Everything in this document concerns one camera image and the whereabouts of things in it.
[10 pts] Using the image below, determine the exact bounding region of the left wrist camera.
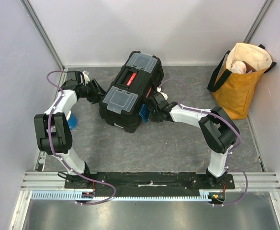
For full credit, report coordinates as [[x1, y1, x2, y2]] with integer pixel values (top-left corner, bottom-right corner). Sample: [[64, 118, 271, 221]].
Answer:
[[82, 70, 90, 84]]

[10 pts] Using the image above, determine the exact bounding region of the blue cable duct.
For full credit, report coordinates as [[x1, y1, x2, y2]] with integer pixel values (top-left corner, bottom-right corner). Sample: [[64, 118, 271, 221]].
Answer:
[[31, 190, 212, 202]]

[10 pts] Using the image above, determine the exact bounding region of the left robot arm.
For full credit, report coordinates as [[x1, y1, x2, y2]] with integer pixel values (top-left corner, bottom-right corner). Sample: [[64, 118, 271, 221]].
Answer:
[[34, 70, 105, 188]]

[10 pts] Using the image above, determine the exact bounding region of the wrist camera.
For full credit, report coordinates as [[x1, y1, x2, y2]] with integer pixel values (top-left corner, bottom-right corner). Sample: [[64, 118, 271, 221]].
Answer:
[[82, 70, 90, 84], [157, 87, 168, 100]]

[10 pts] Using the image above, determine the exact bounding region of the black plastic toolbox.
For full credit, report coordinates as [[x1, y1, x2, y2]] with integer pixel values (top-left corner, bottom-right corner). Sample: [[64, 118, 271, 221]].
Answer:
[[99, 51, 164, 133]]

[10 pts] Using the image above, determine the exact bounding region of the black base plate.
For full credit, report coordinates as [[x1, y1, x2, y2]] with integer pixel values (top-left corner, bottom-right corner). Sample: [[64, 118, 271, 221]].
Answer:
[[57, 172, 235, 196]]

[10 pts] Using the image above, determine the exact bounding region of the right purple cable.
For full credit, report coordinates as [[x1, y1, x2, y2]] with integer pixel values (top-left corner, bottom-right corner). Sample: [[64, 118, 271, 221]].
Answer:
[[156, 79, 248, 207]]

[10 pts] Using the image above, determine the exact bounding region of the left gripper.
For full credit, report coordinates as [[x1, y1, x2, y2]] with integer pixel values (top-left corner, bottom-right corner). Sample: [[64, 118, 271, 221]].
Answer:
[[81, 79, 111, 105]]

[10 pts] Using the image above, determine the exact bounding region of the aluminium frame rail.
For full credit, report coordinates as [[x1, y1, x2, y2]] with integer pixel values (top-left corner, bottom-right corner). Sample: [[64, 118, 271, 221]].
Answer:
[[21, 172, 280, 191]]

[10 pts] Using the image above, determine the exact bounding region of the yellow canvas tote bag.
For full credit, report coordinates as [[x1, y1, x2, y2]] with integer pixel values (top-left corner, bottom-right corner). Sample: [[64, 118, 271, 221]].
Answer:
[[207, 43, 277, 120]]

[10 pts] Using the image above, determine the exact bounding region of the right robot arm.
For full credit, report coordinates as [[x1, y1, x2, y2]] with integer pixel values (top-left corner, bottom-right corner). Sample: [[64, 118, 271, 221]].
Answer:
[[149, 92, 241, 189]]

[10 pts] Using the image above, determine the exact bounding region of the blue tape roll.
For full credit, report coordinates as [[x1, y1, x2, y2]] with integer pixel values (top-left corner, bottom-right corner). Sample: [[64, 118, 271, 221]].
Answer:
[[67, 111, 77, 130]]

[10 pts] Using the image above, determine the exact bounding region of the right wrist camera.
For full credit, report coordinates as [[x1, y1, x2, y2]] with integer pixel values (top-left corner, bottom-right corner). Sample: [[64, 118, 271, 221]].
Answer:
[[157, 87, 168, 100]]

